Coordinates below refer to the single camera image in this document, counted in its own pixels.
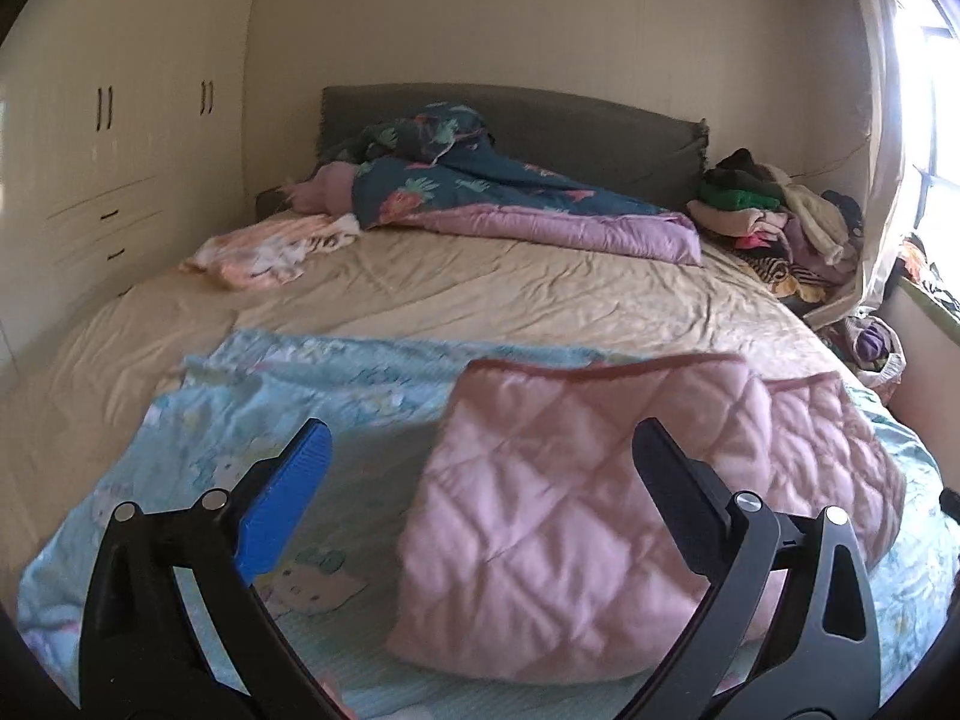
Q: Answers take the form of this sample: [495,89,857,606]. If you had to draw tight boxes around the light blue printed blanket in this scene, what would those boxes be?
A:
[15,328,960,720]

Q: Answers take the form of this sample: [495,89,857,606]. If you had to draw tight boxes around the bag of clothes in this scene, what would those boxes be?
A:
[823,310,910,392]

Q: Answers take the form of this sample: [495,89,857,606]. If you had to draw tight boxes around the striped cloth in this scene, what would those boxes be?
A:
[896,235,960,332]

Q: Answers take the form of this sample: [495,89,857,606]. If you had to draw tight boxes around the cream curtain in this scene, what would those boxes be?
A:
[844,0,932,335]

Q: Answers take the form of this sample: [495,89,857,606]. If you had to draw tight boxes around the dark floral quilt pink lining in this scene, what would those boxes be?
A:
[351,103,704,267]

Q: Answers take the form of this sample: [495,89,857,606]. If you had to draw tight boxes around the pile of mixed clothes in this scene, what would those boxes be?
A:
[686,148,869,302]

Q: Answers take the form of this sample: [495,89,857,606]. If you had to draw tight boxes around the bed with beige sheet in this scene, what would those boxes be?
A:
[0,187,960,720]

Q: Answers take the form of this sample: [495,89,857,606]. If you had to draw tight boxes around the pink white printed cloth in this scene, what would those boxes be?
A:
[182,211,362,292]

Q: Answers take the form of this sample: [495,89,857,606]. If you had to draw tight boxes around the pink quilted jacket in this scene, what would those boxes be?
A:
[386,352,910,687]

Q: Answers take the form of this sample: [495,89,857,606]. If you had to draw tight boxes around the cream wardrobe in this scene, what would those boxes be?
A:
[0,0,265,372]

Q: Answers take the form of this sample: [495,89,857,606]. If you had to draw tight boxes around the window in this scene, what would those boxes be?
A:
[892,0,960,301]

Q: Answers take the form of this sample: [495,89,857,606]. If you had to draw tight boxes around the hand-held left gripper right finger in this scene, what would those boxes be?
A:
[622,418,884,720]

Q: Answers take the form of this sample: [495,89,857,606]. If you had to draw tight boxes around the pink plush pillow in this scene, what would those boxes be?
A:
[289,163,359,215]

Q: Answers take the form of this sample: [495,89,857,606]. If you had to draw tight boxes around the grey pillow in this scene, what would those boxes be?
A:
[255,186,302,223]

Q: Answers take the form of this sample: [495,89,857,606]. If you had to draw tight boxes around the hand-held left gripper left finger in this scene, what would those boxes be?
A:
[79,418,346,720]

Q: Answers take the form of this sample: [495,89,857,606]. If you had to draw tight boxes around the grey headboard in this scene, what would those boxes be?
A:
[319,82,711,212]

